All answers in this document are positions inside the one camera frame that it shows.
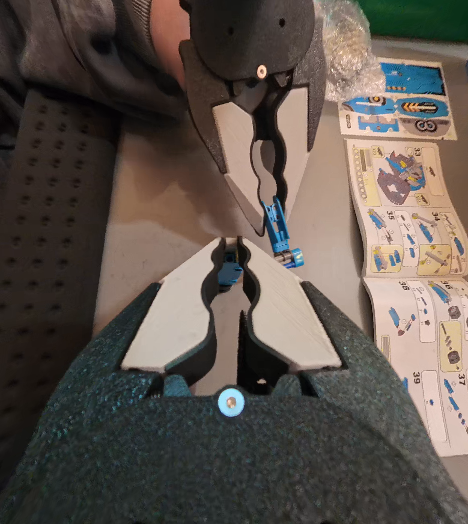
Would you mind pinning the clear plastic bag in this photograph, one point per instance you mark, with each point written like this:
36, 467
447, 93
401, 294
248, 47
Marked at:
348, 53

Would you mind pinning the large green bin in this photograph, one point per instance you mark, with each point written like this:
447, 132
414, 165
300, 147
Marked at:
422, 20

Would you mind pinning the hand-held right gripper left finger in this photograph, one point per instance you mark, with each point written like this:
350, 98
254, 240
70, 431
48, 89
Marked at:
168, 323

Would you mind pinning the small blue beam assembly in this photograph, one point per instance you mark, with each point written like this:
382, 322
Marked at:
277, 229

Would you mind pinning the blue sticker sheet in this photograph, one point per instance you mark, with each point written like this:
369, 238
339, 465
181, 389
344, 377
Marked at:
401, 102

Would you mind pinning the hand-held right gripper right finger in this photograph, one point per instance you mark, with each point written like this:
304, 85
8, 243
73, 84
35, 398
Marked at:
291, 323

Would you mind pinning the open instruction booklet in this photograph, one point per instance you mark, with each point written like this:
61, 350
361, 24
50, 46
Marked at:
422, 286

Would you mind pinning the blue motor block yellow pins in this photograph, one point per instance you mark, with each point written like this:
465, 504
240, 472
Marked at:
230, 270

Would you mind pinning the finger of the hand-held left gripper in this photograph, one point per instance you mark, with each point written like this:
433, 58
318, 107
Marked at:
234, 139
295, 131

